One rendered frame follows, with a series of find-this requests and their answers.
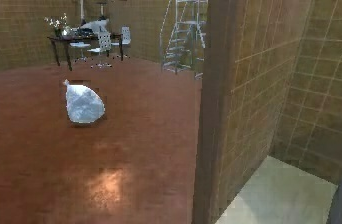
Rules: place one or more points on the grey metal stepladder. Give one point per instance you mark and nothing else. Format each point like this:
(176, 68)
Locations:
(183, 36)

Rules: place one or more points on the white round stool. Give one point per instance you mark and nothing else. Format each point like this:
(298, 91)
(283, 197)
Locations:
(79, 46)

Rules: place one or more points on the silver round bowl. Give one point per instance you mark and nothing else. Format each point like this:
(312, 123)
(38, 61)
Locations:
(67, 31)

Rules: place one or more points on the white tied garbage bag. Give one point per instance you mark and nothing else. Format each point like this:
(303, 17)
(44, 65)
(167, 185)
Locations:
(83, 104)

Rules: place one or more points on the white cloth bundle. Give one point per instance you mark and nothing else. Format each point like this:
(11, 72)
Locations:
(95, 25)

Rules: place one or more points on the white flowers in vase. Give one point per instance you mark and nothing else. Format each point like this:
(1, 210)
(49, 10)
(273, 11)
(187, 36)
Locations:
(57, 24)

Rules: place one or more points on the white perforated chair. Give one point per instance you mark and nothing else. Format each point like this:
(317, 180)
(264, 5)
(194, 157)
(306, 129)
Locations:
(124, 37)
(103, 45)

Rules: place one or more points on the dark wooden dining table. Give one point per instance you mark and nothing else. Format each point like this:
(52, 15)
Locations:
(66, 41)

